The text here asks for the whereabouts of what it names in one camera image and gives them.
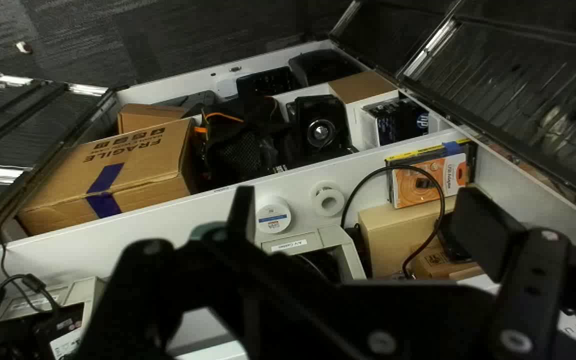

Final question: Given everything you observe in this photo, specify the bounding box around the small plain cardboard box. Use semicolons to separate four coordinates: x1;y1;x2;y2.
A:
114;102;187;137

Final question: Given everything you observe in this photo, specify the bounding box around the black boxy device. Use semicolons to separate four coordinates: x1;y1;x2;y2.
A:
233;65;303;102

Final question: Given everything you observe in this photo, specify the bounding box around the black fabric bag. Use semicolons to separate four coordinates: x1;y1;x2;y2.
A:
195;99;295;196

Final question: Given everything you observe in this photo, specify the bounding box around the orange product package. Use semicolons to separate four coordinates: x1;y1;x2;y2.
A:
384;139;480;213

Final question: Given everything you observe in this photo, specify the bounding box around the brown topped white box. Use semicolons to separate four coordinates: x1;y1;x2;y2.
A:
326;69;399;149

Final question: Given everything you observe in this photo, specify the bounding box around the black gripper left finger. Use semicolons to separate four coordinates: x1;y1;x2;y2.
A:
73;184;370;360

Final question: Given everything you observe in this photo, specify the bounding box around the white box with dark electronics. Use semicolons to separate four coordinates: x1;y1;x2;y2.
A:
359;91;440;151

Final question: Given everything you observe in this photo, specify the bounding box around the white tape roll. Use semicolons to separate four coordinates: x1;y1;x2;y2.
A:
310;182;348;220

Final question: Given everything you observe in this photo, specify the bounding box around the white divided storage box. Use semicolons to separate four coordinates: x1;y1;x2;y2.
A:
0;39;576;360

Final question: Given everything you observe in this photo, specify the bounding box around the white round labelled disc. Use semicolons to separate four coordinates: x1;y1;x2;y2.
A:
253;196;295;237

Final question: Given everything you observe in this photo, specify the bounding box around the tangled black cable bundle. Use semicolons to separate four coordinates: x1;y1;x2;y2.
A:
0;227;84;360

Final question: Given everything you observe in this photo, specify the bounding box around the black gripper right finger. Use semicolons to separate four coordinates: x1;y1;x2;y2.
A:
436;187;576;360

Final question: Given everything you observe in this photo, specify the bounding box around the thin black looped cable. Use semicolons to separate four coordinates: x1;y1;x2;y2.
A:
338;165;447;280

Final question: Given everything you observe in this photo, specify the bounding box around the beige cardboard box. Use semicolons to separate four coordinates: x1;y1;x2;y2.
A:
356;198;451;280

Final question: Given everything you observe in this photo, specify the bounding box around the large cardboard box blue tape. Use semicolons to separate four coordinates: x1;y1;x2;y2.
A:
16;118;198;237

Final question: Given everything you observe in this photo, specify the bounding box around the black camera with lens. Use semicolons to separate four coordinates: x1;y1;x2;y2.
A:
288;94;358;168

